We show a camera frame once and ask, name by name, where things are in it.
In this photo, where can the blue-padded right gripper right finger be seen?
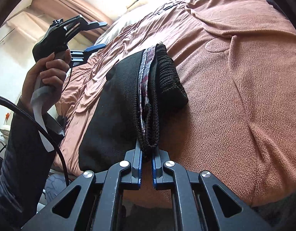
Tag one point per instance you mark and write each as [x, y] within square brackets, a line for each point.
[161, 180]

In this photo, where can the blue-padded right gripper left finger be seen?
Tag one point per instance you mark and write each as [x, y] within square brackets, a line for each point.
[132, 179]

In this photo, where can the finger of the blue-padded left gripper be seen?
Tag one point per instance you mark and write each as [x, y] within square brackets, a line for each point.
[96, 25]
[95, 48]

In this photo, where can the black shorts with patterned trim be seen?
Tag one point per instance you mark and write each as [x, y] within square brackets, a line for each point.
[140, 92]

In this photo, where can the left forearm dark sleeve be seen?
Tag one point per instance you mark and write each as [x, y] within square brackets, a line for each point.
[23, 175]

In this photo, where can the person's left hand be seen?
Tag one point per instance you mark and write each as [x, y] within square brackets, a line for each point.
[52, 72]

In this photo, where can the pink right curtain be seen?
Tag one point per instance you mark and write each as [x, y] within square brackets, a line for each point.
[67, 9]

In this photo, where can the grey patterned trouser leg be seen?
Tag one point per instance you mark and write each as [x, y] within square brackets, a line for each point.
[54, 185]

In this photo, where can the brown bed blanket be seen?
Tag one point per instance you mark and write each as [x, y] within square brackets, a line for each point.
[236, 60]

